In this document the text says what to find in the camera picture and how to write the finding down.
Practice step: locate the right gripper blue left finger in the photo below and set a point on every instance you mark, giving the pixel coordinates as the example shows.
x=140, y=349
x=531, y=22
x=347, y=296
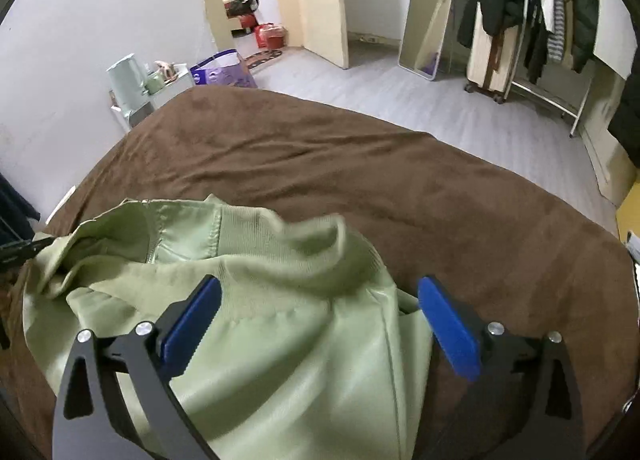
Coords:
x=171, y=341

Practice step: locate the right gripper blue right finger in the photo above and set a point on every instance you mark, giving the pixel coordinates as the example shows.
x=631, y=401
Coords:
x=468, y=342

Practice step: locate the green zip-up jacket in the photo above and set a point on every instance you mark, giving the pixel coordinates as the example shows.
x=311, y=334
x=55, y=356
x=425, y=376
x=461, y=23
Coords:
x=314, y=353

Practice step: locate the dark navy hanging clothes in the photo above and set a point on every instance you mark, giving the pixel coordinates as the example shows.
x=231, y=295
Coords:
x=15, y=214

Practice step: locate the metal clothes rack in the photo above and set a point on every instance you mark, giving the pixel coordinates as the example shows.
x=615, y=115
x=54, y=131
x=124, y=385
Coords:
x=558, y=88

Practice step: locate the clothes hanging on rack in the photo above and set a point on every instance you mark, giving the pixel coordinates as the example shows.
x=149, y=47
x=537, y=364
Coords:
x=560, y=32

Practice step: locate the white flat box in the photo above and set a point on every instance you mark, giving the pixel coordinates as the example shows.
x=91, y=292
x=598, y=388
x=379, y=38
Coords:
x=61, y=203

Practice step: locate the brown bed blanket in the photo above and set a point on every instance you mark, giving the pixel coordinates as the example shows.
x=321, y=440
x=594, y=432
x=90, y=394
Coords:
x=497, y=241

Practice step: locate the pale green humidifier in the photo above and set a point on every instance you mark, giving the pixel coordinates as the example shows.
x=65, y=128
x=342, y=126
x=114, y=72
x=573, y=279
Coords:
x=128, y=84

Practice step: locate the white bedside cabinet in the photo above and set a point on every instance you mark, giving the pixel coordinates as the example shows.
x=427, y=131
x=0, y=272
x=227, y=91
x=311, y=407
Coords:
x=129, y=120

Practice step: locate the black long down coat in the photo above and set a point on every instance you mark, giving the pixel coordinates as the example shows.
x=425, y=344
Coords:
x=625, y=123

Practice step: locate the purple plastic bag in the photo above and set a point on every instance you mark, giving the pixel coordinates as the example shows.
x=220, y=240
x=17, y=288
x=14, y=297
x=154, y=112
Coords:
x=225, y=68

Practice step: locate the beige suitcase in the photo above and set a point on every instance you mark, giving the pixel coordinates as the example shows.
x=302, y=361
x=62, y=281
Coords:
x=491, y=60

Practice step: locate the red bag in hallway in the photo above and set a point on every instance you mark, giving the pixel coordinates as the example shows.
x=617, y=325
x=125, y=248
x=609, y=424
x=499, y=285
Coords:
x=270, y=36

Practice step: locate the standing floor mirror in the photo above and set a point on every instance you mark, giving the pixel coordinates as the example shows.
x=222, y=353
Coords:
x=423, y=41

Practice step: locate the black jacket on suitcase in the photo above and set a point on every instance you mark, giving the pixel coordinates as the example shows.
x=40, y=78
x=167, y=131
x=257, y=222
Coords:
x=497, y=15

